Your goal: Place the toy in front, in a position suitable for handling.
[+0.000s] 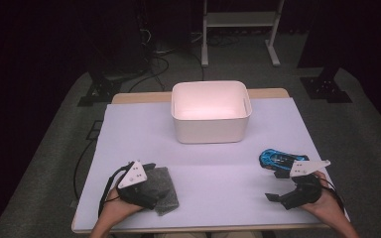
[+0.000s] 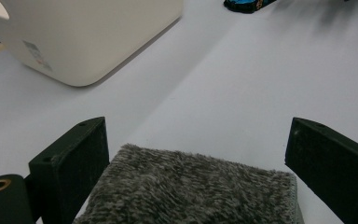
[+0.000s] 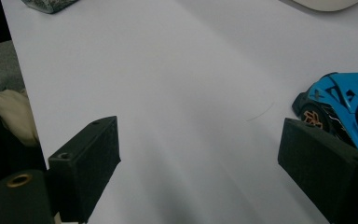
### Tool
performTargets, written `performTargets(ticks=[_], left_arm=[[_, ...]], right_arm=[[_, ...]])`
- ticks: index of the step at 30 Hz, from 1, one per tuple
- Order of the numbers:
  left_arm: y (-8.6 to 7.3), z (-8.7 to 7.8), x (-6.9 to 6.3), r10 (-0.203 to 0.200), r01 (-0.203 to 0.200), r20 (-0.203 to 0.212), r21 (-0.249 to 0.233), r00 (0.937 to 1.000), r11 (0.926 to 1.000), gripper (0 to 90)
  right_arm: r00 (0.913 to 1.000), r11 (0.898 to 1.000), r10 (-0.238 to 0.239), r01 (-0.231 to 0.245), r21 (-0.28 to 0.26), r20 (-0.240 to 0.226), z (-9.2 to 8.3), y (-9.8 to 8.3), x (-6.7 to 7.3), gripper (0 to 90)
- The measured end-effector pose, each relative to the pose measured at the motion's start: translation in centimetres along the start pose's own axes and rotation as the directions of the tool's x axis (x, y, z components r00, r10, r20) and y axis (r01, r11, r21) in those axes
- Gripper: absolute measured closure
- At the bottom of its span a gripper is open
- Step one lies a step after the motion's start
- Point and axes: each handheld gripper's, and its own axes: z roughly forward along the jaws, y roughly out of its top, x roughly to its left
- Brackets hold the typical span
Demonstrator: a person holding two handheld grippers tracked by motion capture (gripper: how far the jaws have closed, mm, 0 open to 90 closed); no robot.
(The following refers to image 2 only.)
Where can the grey fluffy cloth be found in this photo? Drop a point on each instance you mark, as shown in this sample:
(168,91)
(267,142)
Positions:
(192,186)

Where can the white plastic bin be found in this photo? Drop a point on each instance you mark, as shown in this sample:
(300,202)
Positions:
(90,37)

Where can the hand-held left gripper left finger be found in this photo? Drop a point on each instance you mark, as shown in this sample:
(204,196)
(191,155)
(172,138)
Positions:
(68,168)

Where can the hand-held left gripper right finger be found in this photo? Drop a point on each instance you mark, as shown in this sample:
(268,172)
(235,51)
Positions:
(332,168)

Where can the blue toy car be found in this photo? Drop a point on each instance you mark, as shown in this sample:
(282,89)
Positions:
(245,4)

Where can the white table sheet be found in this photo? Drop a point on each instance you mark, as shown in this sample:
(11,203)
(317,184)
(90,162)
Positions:
(230,77)

